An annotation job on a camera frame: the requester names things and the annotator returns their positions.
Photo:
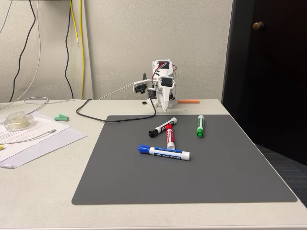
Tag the green foam earplug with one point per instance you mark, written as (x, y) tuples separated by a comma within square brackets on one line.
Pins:
[(64, 117), (57, 118)]

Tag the white vertical wall trim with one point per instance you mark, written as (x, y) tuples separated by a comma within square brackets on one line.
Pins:
[(87, 48)]

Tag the brass door knob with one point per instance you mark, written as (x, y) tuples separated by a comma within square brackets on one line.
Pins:
[(258, 25)]

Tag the black dry-erase marker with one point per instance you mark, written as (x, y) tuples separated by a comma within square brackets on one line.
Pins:
[(157, 131)]

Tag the white gripper camera box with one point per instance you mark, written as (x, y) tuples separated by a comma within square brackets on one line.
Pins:
[(140, 87)]

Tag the orange stick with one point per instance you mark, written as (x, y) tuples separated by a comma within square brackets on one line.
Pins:
[(188, 101)]

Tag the blue dry-erase marker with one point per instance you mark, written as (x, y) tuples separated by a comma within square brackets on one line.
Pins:
[(168, 153)]

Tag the dark wooden door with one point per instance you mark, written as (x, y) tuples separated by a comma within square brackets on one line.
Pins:
[(275, 83)]

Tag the clear plastic tape container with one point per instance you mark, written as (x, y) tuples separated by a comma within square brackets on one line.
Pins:
[(16, 122)]

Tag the blank white paper sheet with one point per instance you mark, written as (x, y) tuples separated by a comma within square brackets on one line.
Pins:
[(60, 141)]

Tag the printed white paper sheet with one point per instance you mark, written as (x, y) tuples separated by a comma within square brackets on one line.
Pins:
[(48, 124)]

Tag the grey mat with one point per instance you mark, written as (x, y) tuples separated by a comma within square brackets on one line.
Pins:
[(168, 182)]

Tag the green dry-erase marker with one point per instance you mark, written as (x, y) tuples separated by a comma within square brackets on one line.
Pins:
[(200, 125)]

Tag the red dry-erase marker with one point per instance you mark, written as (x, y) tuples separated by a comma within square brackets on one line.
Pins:
[(169, 136)]

